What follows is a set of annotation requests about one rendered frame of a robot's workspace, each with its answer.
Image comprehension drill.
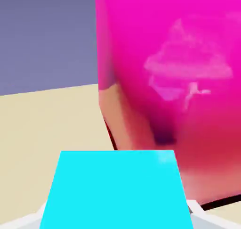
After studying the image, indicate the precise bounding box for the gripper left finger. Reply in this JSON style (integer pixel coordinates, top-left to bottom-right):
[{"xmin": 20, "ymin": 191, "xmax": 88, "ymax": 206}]
[{"xmin": 0, "ymin": 201, "xmax": 48, "ymax": 229}]

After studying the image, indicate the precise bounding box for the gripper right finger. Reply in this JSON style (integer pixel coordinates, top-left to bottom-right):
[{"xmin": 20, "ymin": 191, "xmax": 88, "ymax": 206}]
[{"xmin": 186, "ymin": 198, "xmax": 241, "ymax": 229}]

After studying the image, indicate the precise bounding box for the small cyan cube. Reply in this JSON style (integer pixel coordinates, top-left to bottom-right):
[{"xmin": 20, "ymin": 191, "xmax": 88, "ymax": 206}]
[{"xmin": 39, "ymin": 149, "xmax": 194, "ymax": 229}]

